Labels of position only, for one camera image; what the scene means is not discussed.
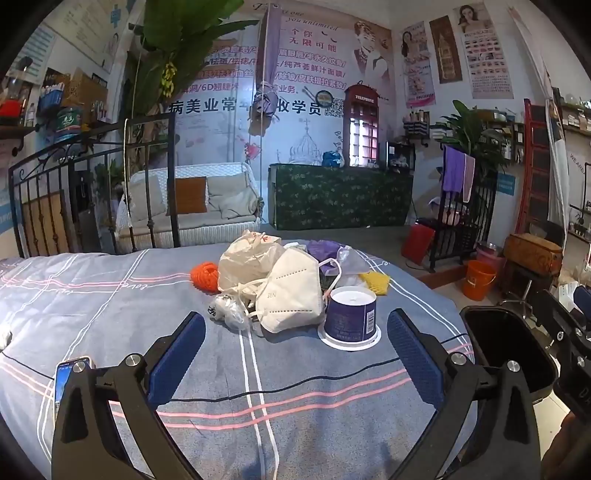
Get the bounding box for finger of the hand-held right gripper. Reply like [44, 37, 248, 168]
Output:
[560, 283, 591, 317]
[530, 289, 591, 354]

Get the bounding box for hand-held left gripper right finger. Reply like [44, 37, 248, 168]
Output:
[387, 308, 542, 480]

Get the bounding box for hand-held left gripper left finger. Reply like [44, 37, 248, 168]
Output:
[51, 311, 207, 480]

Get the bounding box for black trash bin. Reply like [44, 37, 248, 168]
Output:
[460, 306, 557, 403]

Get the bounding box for small plastic bag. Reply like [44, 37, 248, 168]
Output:
[208, 293, 253, 331]

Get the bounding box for purple paper cup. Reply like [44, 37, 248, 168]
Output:
[318, 286, 382, 348]

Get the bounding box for yellow foam net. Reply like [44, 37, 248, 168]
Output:
[359, 271, 391, 296]

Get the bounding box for orange foam net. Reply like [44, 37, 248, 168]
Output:
[190, 261, 221, 293]

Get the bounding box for clear plastic bag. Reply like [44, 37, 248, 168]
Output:
[337, 246, 373, 278]

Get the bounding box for white plastic bag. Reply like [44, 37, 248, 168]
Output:
[217, 229, 287, 297]

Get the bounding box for white face mask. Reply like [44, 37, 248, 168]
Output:
[252, 248, 342, 334]

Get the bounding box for purple plastic bag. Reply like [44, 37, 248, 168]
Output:
[307, 240, 345, 273]

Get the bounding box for person's right forearm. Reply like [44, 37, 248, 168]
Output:
[541, 411, 591, 480]

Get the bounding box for chrome stool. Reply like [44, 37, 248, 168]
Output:
[499, 272, 555, 315]

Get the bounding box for pink bucket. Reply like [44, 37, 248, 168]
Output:
[475, 241, 507, 278]

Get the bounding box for orange bucket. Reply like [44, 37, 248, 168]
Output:
[462, 260, 498, 301]

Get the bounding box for red bag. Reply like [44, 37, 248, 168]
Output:
[401, 224, 436, 265]

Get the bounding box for black iron rack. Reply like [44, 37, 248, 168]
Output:
[429, 148, 499, 274]

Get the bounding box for smartphone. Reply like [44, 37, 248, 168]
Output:
[54, 356, 93, 422]

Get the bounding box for white wicker swing sofa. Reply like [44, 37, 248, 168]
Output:
[115, 162, 267, 254]

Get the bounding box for pink wash basin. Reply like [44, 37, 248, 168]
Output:
[436, 210, 468, 228]

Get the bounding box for pink towel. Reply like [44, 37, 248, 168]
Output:
[462, 154, 476, 203]

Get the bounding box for brown cushion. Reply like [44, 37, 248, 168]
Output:
[175, 176, 208, 215]

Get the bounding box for large beige cushion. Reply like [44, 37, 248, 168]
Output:
[206, 173, 259, 221]

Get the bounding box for red ladder shelf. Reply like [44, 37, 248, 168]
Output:
[515, 98, 555, 236]

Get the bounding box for green patterned counter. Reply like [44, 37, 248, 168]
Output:
[269, 163, 415, 232]

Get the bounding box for purple towel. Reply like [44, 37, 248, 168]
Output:
[442, 145, 467, 193]

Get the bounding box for brown wooden panel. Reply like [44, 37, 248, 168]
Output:
[21, 189, 70, 257]

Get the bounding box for black display box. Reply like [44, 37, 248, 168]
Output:
[385, 141, 416, 174]

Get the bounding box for potted green plant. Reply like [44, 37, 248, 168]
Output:
[438, 99, 504, 163]

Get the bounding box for red telephone booth cabinet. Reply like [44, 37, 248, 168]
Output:
[344, 83, 380, 169]

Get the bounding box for green tub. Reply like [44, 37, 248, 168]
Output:
[56, 106, 85, 145]

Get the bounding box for eyebrow chart poster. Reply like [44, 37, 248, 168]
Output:
[455, 2, 515, 100]

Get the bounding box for cardboard box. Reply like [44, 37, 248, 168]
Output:
[65, 69, 110, 123]

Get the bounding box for brown tower poster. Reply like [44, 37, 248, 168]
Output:
[429, 16, 463, 84]

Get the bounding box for banana plant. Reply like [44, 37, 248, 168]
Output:
[124, 0, 245, 121]

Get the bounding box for black cable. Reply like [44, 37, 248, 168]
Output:
[0, 332, 469, 402]

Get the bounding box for black iron bed frame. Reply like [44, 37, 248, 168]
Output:
[8, 117, 182, 259]

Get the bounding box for wall shelves with cosmetics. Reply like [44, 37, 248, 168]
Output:
[554, 92, 591, 241]

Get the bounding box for dark wooden wall shelf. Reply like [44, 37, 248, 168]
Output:
[480, 108, 525, 163]

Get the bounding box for black wall shelf with bottles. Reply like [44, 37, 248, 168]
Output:
[403, 108, 435, 140]

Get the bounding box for pink wall poster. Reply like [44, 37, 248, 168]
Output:
[401, 21, 437, 107]

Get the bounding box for large wall poster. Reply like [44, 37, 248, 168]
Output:
[171, 4, 396, 167]

